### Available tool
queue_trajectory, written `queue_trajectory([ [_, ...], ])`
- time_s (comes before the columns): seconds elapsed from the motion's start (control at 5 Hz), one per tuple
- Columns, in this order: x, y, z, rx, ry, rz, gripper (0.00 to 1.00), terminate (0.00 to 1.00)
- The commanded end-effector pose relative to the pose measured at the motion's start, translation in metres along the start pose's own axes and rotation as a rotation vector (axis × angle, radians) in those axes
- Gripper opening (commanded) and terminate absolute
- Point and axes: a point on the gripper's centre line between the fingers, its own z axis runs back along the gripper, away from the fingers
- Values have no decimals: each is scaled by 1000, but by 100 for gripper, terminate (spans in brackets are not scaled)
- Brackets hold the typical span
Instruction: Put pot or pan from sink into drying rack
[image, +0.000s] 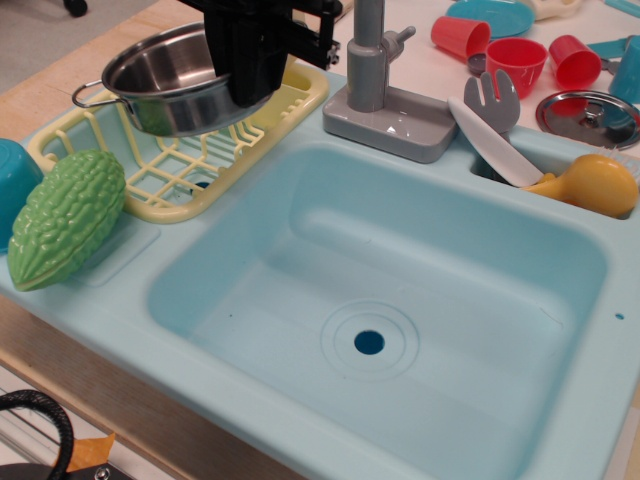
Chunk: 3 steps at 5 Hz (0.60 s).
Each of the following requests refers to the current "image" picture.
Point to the grey plastic fork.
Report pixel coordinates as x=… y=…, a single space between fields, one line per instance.
x=494 y=98

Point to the yellow plastic drying rack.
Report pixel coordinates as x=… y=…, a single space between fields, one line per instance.
x=173 y=179

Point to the red plastic cup left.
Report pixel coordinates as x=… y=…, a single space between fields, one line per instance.
x=460 y=37

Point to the white plastic knife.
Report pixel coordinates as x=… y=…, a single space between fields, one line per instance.
x=508 y=162

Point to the red plastic cup right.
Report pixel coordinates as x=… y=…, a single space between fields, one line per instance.
x=574 y=65

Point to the cream plastic object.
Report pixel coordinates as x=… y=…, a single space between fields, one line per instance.
x=547 y=9

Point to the yellow dish brush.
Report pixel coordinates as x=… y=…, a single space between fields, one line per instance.
x=605 y=182

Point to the orange tape piece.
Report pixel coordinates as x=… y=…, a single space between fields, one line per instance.
x=90 y=452

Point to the blue plastic bowl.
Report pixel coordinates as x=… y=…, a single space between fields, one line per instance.
x=19 y=177

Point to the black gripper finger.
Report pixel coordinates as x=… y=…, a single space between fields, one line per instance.
x=258 y=57
x=220 y=31

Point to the red plastic bowl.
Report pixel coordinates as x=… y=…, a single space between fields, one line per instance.
x=521 y=59

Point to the red plastic cup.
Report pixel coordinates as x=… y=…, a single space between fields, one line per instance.
x=574 y=65
x=460 y=37

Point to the blue plastic utensil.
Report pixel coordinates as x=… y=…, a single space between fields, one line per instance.
x=613 y=49

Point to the stainless steel pot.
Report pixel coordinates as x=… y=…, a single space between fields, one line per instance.
x=168 y=86

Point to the black chair wheel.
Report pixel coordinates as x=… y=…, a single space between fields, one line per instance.
x=76 y=8

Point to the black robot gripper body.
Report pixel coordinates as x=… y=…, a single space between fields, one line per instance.
x=309 y=33

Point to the light blue toy sink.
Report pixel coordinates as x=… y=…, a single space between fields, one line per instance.
x=356 y=315

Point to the green toy bitter melon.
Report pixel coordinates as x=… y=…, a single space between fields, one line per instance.
x=66 y=219

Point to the blue plastic plate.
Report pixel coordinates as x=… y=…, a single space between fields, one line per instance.
x=505 y=18

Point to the blue plastic cup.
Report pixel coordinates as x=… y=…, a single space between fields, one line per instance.
x=625 y=83

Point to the steel pot lid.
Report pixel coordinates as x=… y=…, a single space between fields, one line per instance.
x=595 y=118

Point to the grey toy faucet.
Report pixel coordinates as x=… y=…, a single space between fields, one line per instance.
x=369 y=111

